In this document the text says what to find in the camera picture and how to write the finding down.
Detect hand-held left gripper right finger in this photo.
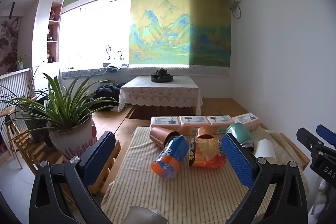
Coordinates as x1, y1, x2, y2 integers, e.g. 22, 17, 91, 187
221, 132, 308, 224

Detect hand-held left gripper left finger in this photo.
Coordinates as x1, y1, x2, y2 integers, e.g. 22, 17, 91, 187
29, 131, 116, 224

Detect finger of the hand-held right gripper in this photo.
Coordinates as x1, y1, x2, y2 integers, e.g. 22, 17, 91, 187
316, 124, 336, 144
297, 128, 326, 155

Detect green cup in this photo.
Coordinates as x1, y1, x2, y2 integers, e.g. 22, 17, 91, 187
226, 122, 255, 151

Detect white paper cup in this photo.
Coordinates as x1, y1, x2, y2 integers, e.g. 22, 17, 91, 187
253, 139, 278, 164

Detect brown paper cup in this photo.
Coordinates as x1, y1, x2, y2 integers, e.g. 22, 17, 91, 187
196, 126, 217, 140
149, 126, 180, 147

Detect blue and orange snack cup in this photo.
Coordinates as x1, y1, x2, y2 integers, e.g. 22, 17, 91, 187
150, 135, 190, 180

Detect wooden slatted plant stand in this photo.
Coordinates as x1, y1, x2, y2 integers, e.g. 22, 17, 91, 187
54, 139, 122, 194

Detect orange chip packet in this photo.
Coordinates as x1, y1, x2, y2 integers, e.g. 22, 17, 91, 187
189, 137, 227, 169

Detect white and red flower pot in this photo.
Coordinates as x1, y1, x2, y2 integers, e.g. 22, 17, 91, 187
48, 117, 97, 161

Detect white fuzzy cloth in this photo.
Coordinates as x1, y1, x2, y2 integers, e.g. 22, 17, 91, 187
308, 176, 336, 224

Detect orange tissue pack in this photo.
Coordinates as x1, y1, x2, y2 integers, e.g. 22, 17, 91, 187
234, 113, 261, 131
150, 116, 182, 131
180, 115, 212, 136
206, 115, 234, 134

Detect striped tablecloth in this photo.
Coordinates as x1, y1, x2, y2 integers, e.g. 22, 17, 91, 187
101, 125, 310, 224

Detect large spider plant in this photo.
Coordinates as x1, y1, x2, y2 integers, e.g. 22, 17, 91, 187
0, 68, 124, 140

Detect dark cloth pile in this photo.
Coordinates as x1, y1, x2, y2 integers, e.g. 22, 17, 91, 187
87, 84, 126, 111

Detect grey plastic bag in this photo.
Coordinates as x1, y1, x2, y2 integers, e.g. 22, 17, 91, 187
128, 205, 169, 224

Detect thin-leaved plant in dark pot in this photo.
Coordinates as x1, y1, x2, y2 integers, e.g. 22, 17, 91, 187
0, 61, 57, 143

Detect wooden stool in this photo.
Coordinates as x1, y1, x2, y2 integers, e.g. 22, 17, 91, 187
0, 106, 55, 174

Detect white lace tablecloth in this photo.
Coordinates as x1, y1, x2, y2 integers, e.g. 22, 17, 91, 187
118, 75, 203, 116

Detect black tea tray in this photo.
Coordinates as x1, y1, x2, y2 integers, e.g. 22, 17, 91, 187
150, 74, 174, 83

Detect striped radiator cover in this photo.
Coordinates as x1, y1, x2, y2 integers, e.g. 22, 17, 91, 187
0, 68, 33, 119

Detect small potted plant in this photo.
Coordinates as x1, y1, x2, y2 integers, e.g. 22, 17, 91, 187
14, 54, 30, 70

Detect landscape painting roller blind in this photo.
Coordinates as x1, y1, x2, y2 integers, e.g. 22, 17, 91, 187
128, 0, 232, 68

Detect pink wall shelf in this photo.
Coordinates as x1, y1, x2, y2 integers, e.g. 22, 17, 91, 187
46, 0, 62, 64

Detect air conditioner cable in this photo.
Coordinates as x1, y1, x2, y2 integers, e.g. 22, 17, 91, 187
230, 1, 242, 19

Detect floral wall picture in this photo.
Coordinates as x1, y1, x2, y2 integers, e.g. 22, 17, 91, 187
0, 16, 22, 73

